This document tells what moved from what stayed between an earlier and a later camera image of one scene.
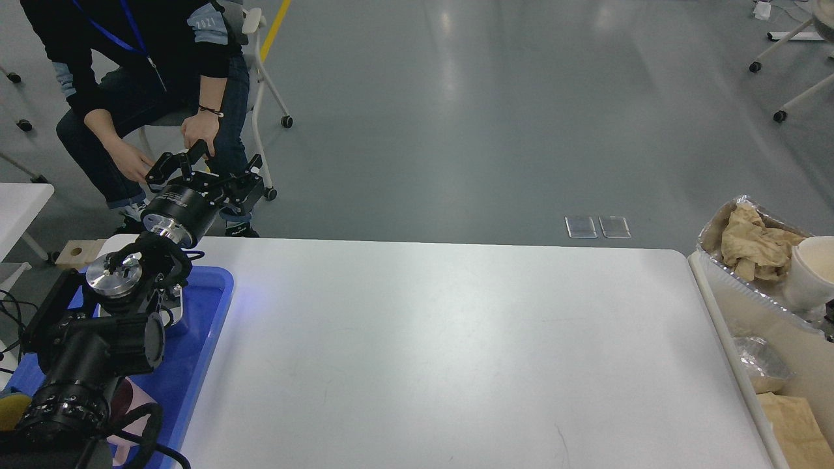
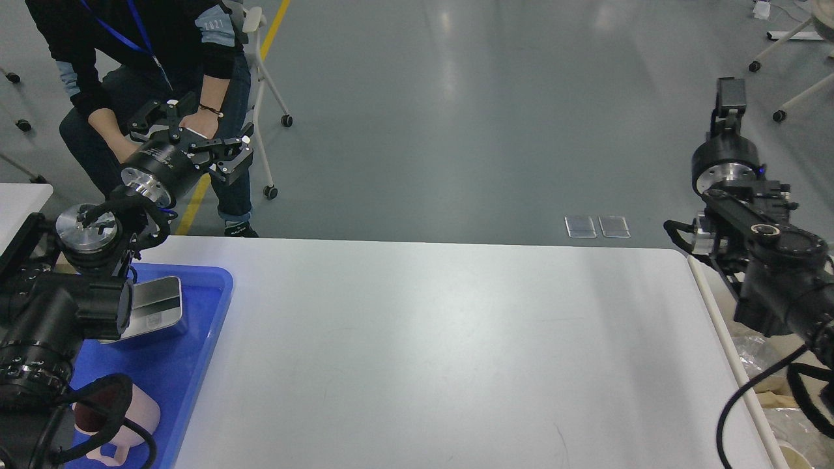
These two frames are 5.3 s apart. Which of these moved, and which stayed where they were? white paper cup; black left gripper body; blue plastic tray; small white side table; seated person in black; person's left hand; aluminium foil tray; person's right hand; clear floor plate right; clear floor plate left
Moved: white paper cup; black left gripper body; aluminium foil tray
Stayed: small white side table; person's left hand; person's right hand; clear floor plate right; blue plastic tray; seated person in black; clear floor plate left
